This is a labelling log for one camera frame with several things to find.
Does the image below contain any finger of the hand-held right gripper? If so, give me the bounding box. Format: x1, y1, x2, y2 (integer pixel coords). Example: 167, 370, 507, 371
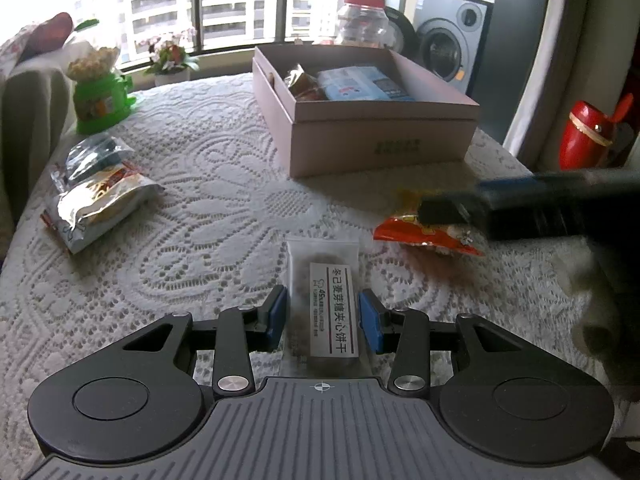
417, 175, 493, 228

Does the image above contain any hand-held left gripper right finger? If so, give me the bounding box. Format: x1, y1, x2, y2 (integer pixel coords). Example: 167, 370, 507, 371
357, 289, 593, 397

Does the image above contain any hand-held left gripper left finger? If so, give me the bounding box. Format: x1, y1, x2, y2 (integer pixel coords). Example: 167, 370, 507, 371
54, 285, 289, 397

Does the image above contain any orange snack packet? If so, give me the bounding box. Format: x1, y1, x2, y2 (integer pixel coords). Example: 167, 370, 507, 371
372, 187, 486, 259

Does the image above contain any clear dark biscuit packet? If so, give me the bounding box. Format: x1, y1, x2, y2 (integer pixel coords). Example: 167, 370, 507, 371
285, 237, 382, 379

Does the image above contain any pink cardboard box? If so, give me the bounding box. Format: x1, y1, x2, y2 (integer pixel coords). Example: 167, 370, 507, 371
251, 44, 482, 179

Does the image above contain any light blue snack packet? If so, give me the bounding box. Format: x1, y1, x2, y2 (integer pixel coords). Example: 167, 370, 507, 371
317, 64, 416, 102

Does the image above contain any brown pastry packet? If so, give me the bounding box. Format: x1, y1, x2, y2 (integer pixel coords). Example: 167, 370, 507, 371
282, 64, 329, 102

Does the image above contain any red thermos bottle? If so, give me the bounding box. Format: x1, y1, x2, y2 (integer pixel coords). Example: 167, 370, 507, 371
559, 93, 639, 171

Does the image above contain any grey washing machine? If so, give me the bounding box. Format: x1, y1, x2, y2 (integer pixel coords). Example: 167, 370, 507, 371
415, 0, 489, 97

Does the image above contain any red-lidded plastic jar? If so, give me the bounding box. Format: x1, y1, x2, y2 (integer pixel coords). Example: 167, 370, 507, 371
334, 0, 392, 54

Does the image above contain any silver snack packet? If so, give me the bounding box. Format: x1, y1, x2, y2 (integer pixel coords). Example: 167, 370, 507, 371
42, 179, 165, 255

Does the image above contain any blue clear snack packet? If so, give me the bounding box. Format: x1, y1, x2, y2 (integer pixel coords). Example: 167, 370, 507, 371
65, 132, 134, 184

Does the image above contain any small flower pot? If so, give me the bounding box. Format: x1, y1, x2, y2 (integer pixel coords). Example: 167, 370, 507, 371
137, 30, 201, 89

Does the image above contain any green toy snack jar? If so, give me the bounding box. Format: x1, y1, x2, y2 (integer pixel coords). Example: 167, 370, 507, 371
65, 19, 139, 135

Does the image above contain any window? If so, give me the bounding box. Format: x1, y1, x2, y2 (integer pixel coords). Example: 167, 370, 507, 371
70, 0, 426, 68

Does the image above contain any grey chair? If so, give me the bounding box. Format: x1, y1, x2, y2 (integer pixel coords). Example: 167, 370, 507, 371
0, 66, 77, 258

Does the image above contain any dark red cushion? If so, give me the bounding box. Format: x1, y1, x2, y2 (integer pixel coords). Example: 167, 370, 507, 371
20, 12, 74, 61

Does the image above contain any floral cloth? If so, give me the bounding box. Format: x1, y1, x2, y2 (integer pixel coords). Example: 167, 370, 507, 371
0, 24, 36, 78

